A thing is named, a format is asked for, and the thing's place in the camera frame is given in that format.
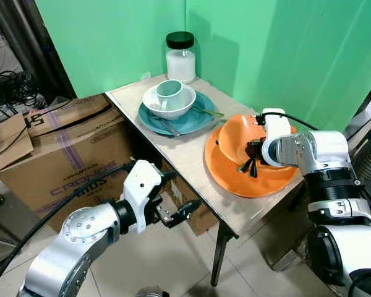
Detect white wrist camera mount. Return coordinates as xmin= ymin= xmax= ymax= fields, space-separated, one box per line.
xmin=260 ymin=108 xmax=292 ymax=166
xmin=122 ymin=160 xmax=164 ymax=217

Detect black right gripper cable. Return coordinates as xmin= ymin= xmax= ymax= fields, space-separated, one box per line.
xmin=255 ymin=111 xmax=320 ymax=132

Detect orange plate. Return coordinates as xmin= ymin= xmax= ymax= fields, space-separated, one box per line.
xmin=204 ymin=127 xmax=302 ymax=199

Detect glass jar black lid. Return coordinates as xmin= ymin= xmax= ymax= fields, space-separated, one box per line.
xmin=166 ymin=31 xmax=197 ymax=84

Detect teal plate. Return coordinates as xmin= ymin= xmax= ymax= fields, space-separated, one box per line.
xmin=138 ymin=91 xmax=216 ymax=137

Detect pale green cup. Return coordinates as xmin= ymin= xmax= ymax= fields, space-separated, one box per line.
xmin=156 ymin=80 xmax=186 ymax=107

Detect black cable pile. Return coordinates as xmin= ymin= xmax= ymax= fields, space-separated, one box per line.
xmin=0 ymin=69 xmax=48 ymax=116

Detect wooden table black legs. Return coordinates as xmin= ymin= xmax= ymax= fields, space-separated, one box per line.
xmin=105 ymin=75 xmax=316 ymax=287

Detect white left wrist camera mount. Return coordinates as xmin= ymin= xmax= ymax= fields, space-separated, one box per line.
xmin=122 ymin=160 xmax=164 ymax=217

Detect green utensil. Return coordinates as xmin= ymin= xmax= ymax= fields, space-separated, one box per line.
xmin=194 ymin=106 xmax=225 ymax=118

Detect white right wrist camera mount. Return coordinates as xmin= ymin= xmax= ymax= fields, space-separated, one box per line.
xmin=260 ymin=108 xmax=292 ymax=166

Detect dark grey curtain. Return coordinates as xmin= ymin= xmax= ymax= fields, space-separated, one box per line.
xmin=0 ymin=0 xmax=76 ymax=103

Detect green backdrop cloth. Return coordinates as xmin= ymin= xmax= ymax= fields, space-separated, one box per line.
xmin=34 ymin=0 xmax=371 ymax=134

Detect grey metal utensil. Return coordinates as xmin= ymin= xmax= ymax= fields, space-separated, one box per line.
xmin=156 ymin=118 xmax=181 ymax=137

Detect orange bowl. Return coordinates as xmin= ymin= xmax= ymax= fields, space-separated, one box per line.
xmin=215 ymin=114 xmax=297 ymax=180

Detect large printed cardboard box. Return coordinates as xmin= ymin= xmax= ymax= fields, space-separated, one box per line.
xmin=0 ymin=94 xmax=138 ymax=217

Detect white bowl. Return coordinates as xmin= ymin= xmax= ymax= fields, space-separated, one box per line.
xmin=142 ymin=80 xmax=197 ymax=121

